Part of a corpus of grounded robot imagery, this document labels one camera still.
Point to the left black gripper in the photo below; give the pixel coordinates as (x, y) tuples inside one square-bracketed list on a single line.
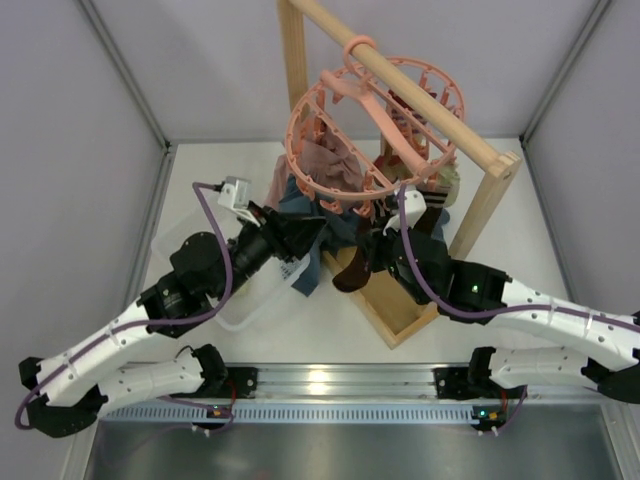
[(279, 233)]

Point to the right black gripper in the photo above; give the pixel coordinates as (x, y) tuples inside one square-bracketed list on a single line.
[(379, 245)]

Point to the brown striped sock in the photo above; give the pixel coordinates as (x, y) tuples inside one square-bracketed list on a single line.
[(357, 273), (435, 200)]

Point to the pink round clip hanger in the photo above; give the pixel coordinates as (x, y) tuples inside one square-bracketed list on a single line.
[(310, 119)]

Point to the pale green sock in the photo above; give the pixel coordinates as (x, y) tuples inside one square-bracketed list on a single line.
[(244, 289)]

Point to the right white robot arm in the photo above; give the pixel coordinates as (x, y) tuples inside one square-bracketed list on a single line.
[(587, 347)]

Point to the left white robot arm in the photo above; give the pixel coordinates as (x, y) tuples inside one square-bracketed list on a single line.
[(69, 392)]

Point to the blue cloth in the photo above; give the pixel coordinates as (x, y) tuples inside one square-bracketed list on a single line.
[(340, 231)]

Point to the pink cloth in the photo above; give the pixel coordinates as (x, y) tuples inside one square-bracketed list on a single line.
[(327, 161)]

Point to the red purple striped sock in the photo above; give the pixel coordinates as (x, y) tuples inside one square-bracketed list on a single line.
[(388, 162)]

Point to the wooden hanging rack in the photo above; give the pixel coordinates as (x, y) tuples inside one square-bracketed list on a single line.
[(365, 127)]

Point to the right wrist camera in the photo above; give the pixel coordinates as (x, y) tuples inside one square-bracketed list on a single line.
[(414, 207)]

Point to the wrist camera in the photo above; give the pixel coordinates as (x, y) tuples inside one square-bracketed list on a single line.
[(235, 197), (414, 207)]

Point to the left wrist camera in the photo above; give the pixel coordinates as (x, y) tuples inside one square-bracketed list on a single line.
[(235, 197)]

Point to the aluminium mounting rail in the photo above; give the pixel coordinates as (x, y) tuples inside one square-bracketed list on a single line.
[(350, 380)]

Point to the slotted cable duct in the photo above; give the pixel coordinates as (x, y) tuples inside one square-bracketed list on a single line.
[(312, 413)]

